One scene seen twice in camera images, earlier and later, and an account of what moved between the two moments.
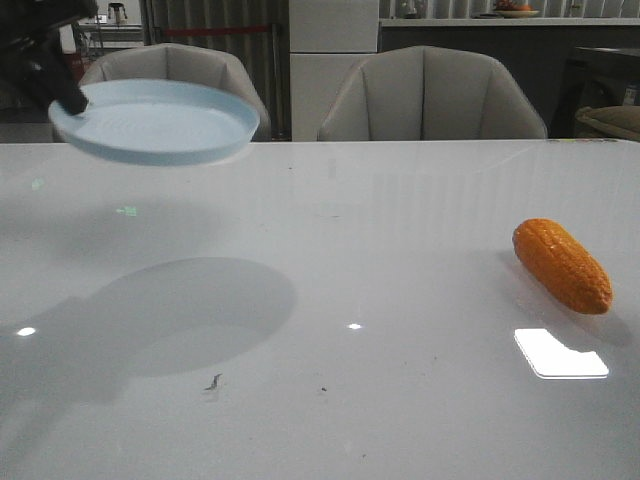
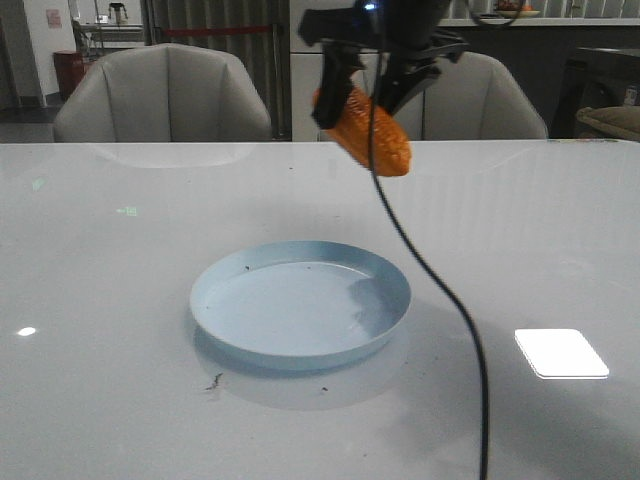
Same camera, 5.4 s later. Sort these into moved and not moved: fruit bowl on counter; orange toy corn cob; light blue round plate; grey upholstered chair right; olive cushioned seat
Moved: light blue round plate; orange toy corn cob
Not moved: olive cushioned seat; grey upholstered chair right; fruit bowl on counter
